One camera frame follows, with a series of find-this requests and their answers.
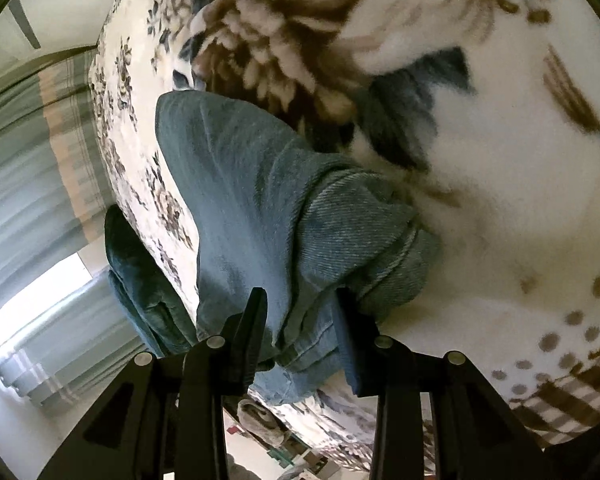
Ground floral fleece bed blanket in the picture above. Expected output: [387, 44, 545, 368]
[88, 0, 600, 465]

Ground teal striped curtain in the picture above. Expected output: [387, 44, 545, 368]
[0, 48, 114, 309]
[0, 272, 145, 412]

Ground teal striped curtain right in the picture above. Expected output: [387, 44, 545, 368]
[0, 48, 114, 309]

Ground white bed headboard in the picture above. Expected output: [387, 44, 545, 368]
[0, 0, 112, 77]

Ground brown folded cloth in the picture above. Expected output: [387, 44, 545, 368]
[237, 398, 286, 448]

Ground teal striped curtain left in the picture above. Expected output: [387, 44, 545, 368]
[0, 272, 145, 412]

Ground blue denim jeans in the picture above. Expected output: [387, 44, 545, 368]
[155, 91, 439, 406]

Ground dark teal folded quilt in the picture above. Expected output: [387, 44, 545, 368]
[104, 205, 198, 358]

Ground window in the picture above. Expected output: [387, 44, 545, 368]
[0, 252, 92, 346]

